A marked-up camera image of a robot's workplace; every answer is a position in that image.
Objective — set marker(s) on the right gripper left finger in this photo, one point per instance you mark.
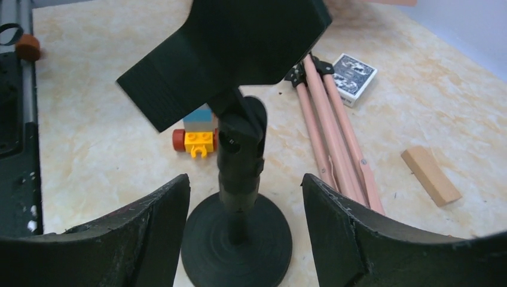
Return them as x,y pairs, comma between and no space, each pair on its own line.
136,245

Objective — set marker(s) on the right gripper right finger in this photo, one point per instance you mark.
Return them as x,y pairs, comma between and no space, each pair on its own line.
353,245

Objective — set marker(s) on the pink music stand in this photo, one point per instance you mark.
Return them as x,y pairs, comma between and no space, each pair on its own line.
339,157

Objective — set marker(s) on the microphone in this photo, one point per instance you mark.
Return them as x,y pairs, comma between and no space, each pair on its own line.
235,237

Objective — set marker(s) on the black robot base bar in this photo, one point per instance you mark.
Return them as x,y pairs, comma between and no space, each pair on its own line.
21,199

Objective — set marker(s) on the wooden block centre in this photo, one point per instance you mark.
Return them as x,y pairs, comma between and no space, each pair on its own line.
425,168

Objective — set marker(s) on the toy block car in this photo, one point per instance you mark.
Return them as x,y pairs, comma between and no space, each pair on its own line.
199,136

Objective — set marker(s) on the blue playing card deck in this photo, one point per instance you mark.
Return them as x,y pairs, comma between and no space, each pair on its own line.
352,77

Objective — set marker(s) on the orange round knob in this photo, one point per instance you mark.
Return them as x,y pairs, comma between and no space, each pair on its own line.
28,48

